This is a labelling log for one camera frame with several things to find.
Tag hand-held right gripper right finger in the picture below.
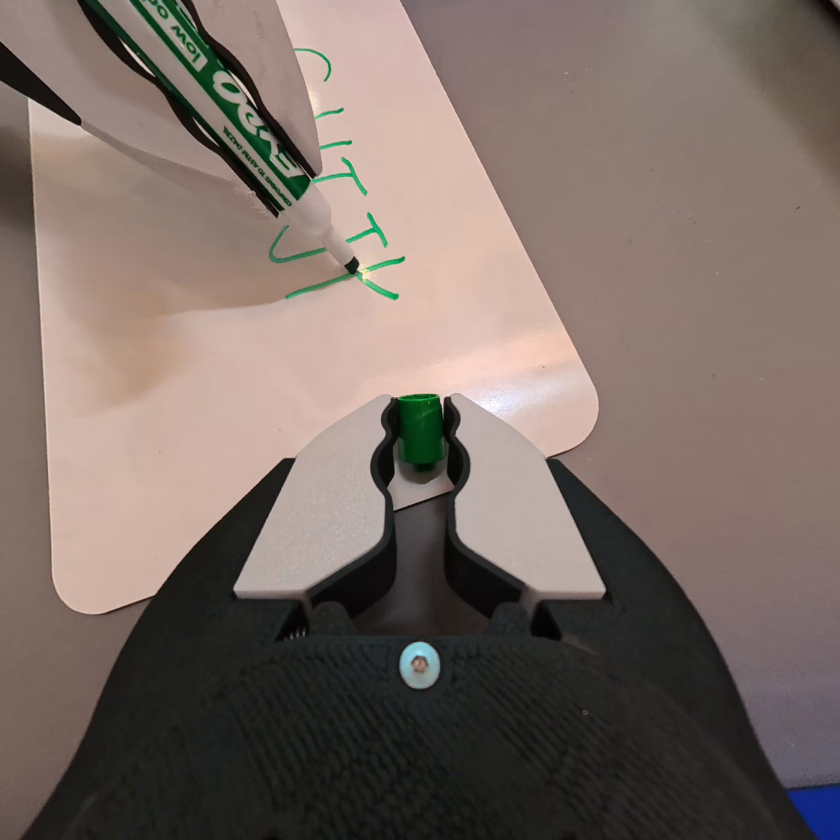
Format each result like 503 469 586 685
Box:
443 392 608 621

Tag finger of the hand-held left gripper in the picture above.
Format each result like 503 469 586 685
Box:
108 0 324 185
0 0 280 219

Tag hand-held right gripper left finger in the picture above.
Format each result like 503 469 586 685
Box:
233 394 401 618

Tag white whiteboard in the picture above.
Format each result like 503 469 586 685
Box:
28 0 600 616

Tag green marker cap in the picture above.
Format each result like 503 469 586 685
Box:
395 394 449 472

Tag green dry-erase marker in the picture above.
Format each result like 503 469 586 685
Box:
77 0 361 277

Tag blue plastic bin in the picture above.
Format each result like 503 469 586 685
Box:
784 786 840 840

